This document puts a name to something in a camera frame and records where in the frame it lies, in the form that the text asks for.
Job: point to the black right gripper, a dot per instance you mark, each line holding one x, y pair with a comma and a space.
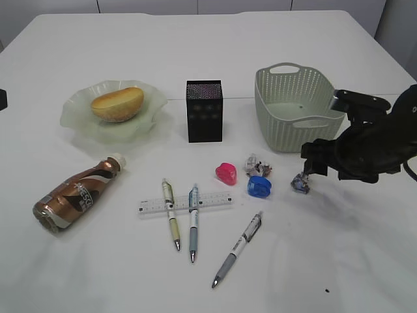
360, 154

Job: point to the blue paper piece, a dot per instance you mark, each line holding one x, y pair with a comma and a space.
300, 183

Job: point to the sugared bread roll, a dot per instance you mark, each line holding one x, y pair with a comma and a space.
118, 106

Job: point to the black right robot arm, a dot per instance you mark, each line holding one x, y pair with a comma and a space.
402, 113

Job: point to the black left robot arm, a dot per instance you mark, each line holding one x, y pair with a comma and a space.
3, 99

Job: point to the green woven plastic basket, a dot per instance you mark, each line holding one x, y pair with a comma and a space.
293, 106

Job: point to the blue pencil sharpener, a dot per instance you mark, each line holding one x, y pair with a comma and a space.
259, 187

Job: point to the pink pencil sharpener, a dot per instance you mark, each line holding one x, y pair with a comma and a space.
227, 173

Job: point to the grey grip white pen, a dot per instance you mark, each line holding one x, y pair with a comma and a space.
237, 249

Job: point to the black mesh pen holder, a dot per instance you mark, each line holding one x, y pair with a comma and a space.
204, 106

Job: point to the blue barrel pen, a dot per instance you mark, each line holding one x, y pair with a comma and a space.
193, 201

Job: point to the green barrel pen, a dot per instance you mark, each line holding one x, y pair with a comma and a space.
171, 214

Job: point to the pale green wavy glass plate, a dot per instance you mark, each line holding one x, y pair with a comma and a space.
77, 113

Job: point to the crumpled white paper piece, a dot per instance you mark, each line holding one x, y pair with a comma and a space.
256, 167

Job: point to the transparent plastic ruler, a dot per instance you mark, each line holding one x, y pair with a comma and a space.
181, 203

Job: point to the brown Nescafe coffee bottle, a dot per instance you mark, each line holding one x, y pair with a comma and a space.
61, 207

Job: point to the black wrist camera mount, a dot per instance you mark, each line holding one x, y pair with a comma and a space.
359, 107

